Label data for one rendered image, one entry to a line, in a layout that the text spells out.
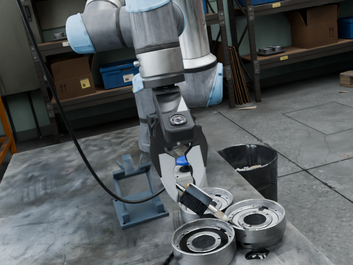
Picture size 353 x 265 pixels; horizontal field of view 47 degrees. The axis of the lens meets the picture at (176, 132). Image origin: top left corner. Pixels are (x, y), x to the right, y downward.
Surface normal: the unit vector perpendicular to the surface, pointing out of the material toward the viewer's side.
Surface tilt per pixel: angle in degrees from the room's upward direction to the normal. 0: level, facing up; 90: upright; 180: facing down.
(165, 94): 23
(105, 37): 106
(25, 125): 90
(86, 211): 0
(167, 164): 82
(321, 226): 0
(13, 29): 90
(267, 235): 90
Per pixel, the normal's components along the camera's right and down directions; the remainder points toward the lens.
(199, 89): -0.11, 0.44
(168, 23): 0.60, 0.04
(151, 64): -0.35, 0.24
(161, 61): 0.09, 0.17
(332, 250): -0.16, -0.94
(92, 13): -0.21, -0.62
